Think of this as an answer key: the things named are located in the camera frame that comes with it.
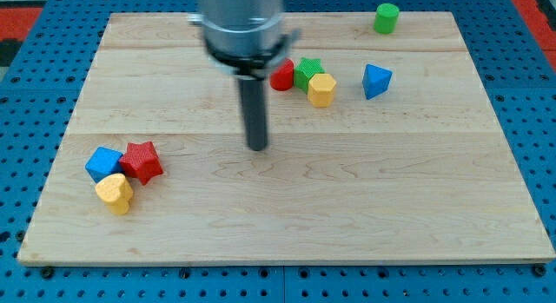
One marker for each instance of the yellow hexagon block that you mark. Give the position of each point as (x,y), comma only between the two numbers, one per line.
(321,90)

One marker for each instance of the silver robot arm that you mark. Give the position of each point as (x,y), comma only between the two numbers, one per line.
(246,38)

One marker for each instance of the blue triangle block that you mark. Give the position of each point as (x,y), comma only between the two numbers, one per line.
(375,81)

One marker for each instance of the red cylinder block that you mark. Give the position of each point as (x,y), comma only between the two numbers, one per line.
(283,78)

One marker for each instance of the yellow heart block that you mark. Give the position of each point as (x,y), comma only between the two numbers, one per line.
(115,192)

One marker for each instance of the green cylinder block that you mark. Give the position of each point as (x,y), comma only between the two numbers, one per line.
(386,17)

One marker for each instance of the blue cube block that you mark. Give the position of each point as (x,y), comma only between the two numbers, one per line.
(102,163)

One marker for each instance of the light wooden board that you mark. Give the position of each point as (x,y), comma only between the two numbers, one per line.
(419,175)

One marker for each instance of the red star block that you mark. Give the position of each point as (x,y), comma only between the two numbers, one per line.
(141,161)

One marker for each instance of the green star block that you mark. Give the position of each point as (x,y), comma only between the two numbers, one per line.
(305,70)

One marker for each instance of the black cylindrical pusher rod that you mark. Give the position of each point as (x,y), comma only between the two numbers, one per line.
(254,112)

